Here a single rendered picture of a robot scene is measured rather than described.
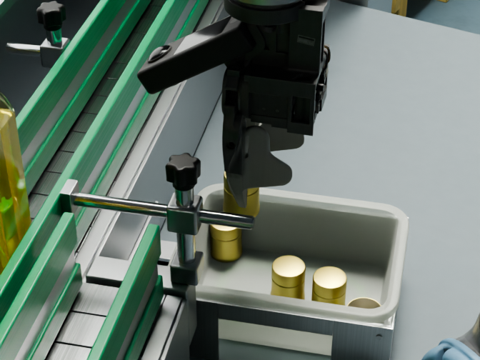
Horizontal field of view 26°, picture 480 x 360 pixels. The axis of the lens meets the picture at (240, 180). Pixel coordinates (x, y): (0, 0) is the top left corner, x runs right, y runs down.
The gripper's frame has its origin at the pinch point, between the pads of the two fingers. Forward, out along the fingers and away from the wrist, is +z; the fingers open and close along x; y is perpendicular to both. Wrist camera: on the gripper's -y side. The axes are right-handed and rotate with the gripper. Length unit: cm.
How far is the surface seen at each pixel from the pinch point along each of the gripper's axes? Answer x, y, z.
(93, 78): 17.4, -21.2, 2.0
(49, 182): 0.3, -19.9, 4.0
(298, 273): 0.0, 6.0, 10.4
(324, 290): -1.5, 8.9, 10.7
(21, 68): 23.4, -33.1, 6.0
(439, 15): 220, 11, 93
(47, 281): -20.7, -10.8, -3.1
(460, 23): 216, 18, 93
